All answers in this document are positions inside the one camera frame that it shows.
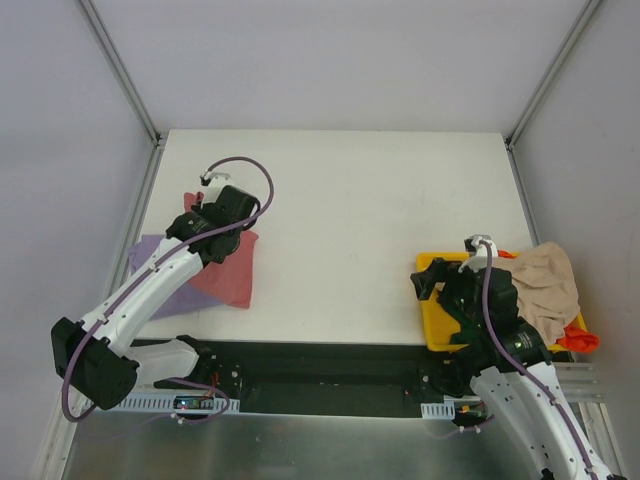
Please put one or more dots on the yellow plastic tray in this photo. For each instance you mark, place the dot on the yellow plastic tray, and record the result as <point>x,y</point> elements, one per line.
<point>438,326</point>

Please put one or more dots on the beige t shirt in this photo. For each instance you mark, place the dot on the beige t shirt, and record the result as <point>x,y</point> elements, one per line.
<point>547,293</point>

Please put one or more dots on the left aluminium frame post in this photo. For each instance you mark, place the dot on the left aluminium frame post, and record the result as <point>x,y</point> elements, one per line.
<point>107,46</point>

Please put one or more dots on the right white cable duct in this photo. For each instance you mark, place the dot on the right white cable duct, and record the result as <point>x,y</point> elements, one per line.
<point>438,411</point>

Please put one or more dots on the orange t shirt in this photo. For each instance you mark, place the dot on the orange t shirt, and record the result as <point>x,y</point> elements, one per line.
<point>548,297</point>

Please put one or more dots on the right aluminium frame post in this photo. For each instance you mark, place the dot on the right aluminium frame post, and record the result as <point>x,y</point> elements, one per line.
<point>576,32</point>

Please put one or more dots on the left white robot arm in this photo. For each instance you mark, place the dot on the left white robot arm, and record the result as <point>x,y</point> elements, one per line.
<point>95,354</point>

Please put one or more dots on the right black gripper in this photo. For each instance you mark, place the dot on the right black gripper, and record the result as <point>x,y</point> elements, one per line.
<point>445,279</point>

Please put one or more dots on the folded lavender t shirt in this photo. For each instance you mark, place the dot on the folded lavender t shirt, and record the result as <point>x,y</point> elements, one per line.
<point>186,299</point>

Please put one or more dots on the left white cable duct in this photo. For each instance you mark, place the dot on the left white cable duct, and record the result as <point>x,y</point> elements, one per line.
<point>176,403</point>

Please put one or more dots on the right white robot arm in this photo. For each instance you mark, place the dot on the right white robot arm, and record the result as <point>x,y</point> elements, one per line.
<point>509,367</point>

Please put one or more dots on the aluminium front frame rail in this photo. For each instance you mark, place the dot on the aluminium front frame rail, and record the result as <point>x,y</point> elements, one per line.
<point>579,382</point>

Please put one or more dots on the aluminium frame post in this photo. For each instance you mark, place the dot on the aluminium frame post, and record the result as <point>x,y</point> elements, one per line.
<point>107,46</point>
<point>576,32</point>

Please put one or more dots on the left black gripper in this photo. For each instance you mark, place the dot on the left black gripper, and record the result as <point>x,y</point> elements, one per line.
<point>220,201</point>

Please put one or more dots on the white cable duct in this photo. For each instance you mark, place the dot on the white cable duct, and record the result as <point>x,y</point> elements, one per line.
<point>176,403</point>
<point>438,411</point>

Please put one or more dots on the dark green t shirt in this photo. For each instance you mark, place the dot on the dark green t shirt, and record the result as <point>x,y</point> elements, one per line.
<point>465,314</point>

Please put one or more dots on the pink red t shirt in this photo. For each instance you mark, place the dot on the pink red t shirt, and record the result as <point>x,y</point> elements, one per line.
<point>230,283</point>

